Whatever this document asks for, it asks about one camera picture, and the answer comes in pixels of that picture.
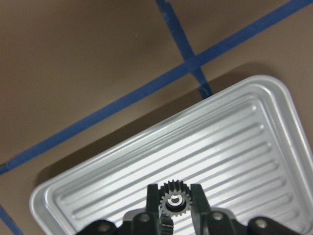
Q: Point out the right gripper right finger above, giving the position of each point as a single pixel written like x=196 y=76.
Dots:
x=208 y=221

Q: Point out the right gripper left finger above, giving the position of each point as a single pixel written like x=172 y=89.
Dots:
x=143 y=223

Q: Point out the black bearing gear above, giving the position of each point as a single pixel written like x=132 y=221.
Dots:
x=175 y=198

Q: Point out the silver ribbed metal tray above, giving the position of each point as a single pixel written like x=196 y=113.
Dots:
x=244 y=145

